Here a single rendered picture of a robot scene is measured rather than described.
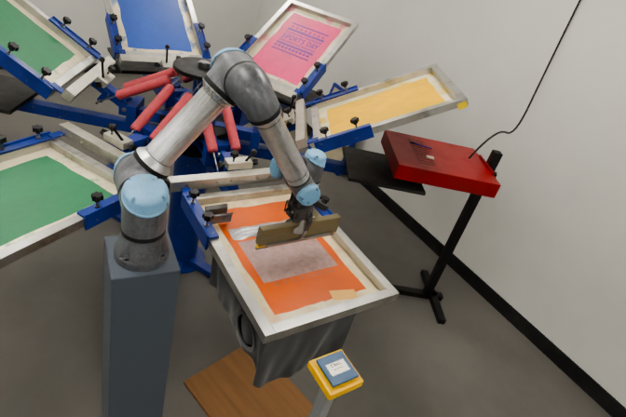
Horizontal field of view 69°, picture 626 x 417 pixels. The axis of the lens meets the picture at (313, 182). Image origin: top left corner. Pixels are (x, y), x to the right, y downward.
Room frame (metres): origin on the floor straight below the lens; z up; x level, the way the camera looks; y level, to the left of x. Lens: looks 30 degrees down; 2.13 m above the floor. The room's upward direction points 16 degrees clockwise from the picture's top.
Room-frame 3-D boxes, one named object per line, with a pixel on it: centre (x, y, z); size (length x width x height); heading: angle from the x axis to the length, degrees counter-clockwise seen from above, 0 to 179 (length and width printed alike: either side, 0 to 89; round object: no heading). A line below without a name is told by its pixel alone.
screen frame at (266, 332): (1.47, 0.04, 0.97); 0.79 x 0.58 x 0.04; 40
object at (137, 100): (2.28, 0.72, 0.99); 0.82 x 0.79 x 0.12; 40
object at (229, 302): (1.31, 0.15, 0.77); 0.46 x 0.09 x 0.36; 40
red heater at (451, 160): (2.53, -0.68, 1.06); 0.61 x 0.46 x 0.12; 100
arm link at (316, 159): (1.41, 0.02, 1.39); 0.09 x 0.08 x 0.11; 125
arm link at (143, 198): (0.97, 0.42, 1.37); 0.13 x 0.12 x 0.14; 35
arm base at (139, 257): (0.97, 0.42, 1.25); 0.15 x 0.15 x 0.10
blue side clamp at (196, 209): (1.48, 0.41, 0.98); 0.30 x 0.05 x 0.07; 40
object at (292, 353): (1.25, -0.15, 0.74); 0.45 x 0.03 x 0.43; 130
